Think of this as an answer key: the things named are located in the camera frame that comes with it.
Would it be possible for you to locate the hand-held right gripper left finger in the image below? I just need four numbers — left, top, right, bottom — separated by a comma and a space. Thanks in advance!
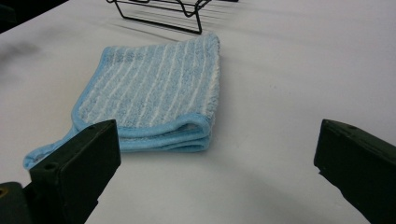
29, 119, 122, 224

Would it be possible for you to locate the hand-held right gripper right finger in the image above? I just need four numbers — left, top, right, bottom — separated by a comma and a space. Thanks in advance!
313, 119, 396, 224

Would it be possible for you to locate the blue striped towel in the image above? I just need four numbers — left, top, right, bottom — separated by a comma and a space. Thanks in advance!
22, 32, 221, 171

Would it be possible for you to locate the black wire rack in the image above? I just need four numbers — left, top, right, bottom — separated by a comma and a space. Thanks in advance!
106, 0, 241, 35

